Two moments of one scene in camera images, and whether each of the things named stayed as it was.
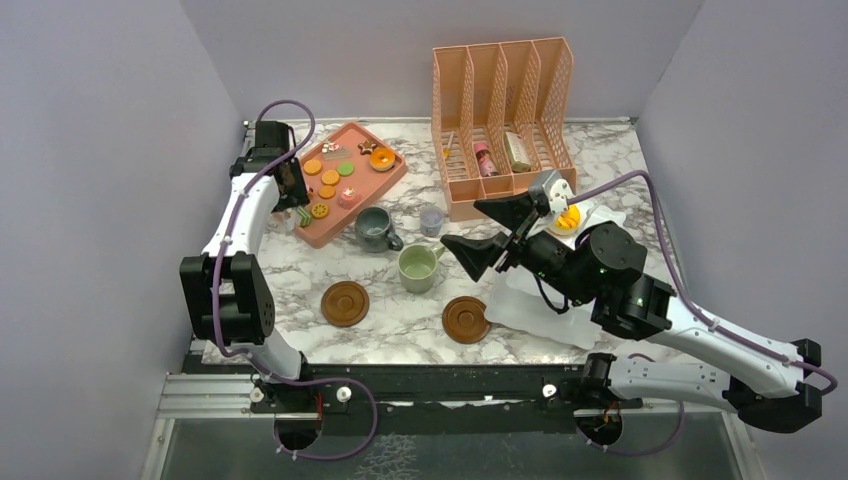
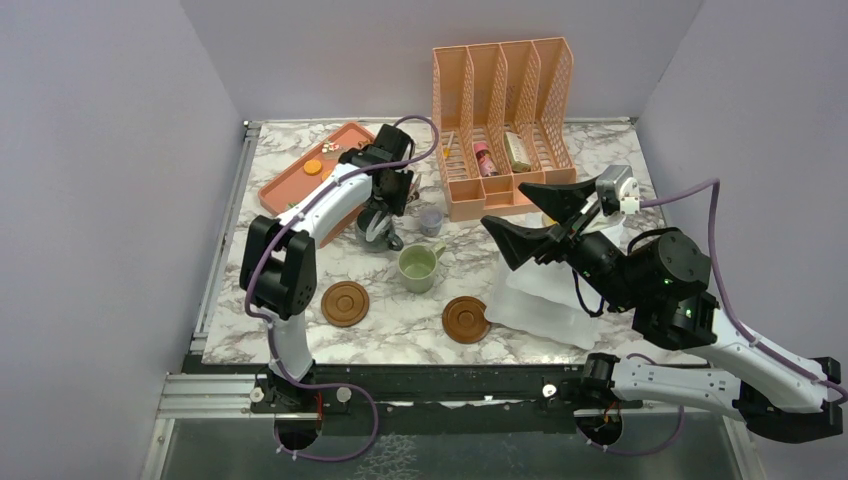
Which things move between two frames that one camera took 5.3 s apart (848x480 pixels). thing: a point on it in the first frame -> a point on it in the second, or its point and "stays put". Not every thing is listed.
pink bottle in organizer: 486,162 stays put
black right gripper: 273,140 -> 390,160
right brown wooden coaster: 464,320 stays put
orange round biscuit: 312,167 stays put
